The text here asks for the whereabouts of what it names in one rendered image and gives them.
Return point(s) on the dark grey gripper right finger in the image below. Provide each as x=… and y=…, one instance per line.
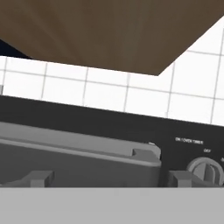
x=182, y=178

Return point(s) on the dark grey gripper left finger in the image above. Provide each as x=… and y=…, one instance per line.
x=38, y=178

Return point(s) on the grey timer knob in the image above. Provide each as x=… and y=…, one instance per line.
x=207, y=169

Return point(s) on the grey toaster oven door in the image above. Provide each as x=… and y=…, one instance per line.
x=87, y=157

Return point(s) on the black toaster oven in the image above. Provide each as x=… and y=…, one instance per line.
x=122, y=128

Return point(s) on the brown wooden wall cupboard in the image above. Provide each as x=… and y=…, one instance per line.
x=110, y=32

